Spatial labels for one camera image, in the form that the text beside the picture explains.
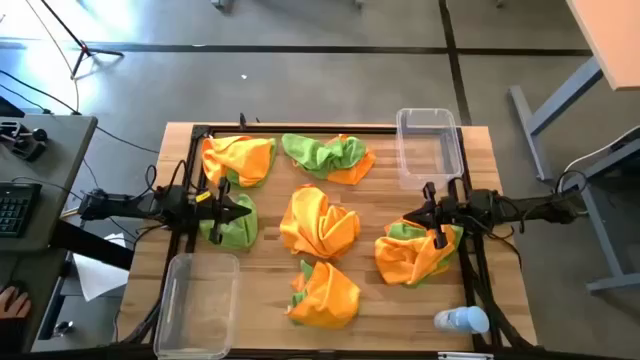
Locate black aluminium table frame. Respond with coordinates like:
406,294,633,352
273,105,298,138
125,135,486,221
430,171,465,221
119,122,539,360

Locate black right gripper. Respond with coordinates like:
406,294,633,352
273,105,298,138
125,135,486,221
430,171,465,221
402,182,471,250

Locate black keyboard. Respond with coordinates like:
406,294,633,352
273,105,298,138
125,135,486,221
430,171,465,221
0,181,44,239

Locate light blue plastic bottle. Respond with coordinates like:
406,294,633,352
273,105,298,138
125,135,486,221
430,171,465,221
433,305,491,335

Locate clear plastic bin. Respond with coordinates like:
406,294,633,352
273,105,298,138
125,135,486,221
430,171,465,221
153,252,242,360
395,107,465,192

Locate grey desk frame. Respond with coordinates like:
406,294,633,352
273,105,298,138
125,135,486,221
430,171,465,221
551,124,640,294

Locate white paper sheet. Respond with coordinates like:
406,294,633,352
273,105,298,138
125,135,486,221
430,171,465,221
72,232,132,303

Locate person's forearm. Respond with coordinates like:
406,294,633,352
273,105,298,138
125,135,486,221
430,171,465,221
0,317,26,354

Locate black desk leg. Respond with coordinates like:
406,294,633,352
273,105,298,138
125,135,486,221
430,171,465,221
37,269,71,341

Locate white cable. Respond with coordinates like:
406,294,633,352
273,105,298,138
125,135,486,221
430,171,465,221
558,124,640,217

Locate black cable bundle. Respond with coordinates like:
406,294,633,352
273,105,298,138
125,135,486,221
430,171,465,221
115,299,162,346
459,234,534,351

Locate grey desk leg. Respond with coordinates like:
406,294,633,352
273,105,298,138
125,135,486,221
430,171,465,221
508,56,605,182

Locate white label plate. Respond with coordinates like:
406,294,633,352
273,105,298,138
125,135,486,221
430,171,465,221
437,351,495,360

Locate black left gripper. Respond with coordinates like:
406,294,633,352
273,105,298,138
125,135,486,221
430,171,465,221
192,177,253,246

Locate black clamp device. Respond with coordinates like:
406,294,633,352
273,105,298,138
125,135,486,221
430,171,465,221
0,118,50,163

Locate black tripod stand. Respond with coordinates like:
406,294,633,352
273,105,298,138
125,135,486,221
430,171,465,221
39,0,125,80

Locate orange microfiber towel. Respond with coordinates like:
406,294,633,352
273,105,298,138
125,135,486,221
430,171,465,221
285,260,362,330
374,218,459,287
327,133,377,186
201,134,277,189
279,183,362,260

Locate pale yellow floor cable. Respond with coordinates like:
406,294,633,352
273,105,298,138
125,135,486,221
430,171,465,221
24,0,81,114

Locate black floor cable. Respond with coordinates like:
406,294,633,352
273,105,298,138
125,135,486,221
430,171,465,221
94,124,161,155
0,69,82,116

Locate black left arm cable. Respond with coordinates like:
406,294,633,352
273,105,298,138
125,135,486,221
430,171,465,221
143,158,201,201

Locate dark flat device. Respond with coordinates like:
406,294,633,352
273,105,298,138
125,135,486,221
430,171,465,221
0,94,26,119

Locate black desk crossbar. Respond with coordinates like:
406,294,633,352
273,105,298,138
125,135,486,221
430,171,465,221
48,218,136,272

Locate person's hand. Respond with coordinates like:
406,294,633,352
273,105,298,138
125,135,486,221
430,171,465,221
0,285,32,321

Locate grey desk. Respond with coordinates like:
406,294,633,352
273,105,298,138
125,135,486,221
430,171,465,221
0,113,99,354

